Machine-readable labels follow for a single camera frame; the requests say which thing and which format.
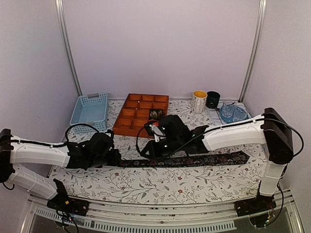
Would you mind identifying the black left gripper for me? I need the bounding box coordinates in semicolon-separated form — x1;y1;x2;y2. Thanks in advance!
89;149;120;168

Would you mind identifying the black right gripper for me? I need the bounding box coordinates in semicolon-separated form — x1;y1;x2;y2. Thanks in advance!
139;137;183;160

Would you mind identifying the dark floral necktie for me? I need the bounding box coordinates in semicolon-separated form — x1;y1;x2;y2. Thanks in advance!
118;151;250;168

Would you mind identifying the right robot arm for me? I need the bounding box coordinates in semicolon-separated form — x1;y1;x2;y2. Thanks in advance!
138;108;301;212

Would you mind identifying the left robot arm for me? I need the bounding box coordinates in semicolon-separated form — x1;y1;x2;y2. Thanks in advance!
0;129;121;211

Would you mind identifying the rolled olive patterned tie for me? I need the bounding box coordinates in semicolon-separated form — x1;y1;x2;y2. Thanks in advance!
149;109;165;121

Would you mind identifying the light blue plastic basket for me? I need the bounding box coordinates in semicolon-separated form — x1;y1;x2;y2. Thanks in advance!
69;92;108;132

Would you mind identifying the orange wooden divider tray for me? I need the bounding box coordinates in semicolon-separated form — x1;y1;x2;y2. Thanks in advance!
113;93;169;138

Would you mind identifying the white checked dish towel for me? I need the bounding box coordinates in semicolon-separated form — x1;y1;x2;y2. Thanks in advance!
207;108;226;125

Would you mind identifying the white mug yellow inside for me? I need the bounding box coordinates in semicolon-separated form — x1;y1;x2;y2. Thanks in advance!
192;90;207;114

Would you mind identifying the dark green mug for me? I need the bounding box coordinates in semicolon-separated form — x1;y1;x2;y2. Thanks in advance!
206;91;220;109

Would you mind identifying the clear drinking glass left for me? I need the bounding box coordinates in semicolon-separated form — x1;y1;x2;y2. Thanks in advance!
221;99;235;118

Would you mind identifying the clear drinking glass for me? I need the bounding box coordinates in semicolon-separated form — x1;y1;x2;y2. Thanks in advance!
233;103;248;122
221;99;235;118

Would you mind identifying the floral patterned tablecloth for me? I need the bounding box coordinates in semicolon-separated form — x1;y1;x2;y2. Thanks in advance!
48;98;276;204

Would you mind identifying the blue glass tray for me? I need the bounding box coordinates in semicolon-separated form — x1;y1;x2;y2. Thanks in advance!
220;102;250;123

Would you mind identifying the clear drinking glass right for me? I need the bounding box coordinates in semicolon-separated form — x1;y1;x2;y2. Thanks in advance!
233;103;248;122

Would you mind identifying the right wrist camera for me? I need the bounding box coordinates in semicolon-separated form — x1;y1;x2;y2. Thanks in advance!
149;124;164;142

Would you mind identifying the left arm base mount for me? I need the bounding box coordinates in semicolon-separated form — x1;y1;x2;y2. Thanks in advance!
47;179;89;216

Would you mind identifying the aluminium front rail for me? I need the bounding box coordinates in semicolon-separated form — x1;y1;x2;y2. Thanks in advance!
21;189;307;233

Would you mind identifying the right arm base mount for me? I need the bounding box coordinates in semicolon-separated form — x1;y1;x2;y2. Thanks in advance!
234;194;276;216

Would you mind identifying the right aluminium frame post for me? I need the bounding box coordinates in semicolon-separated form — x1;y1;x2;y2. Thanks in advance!
238;0;267;102

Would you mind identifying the aluminium frame post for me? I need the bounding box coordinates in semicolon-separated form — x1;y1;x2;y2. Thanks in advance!
55;0;83;96
238;0;267;102

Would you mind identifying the left aluminium frame post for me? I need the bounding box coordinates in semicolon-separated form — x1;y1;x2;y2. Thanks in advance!
55;0;83;96

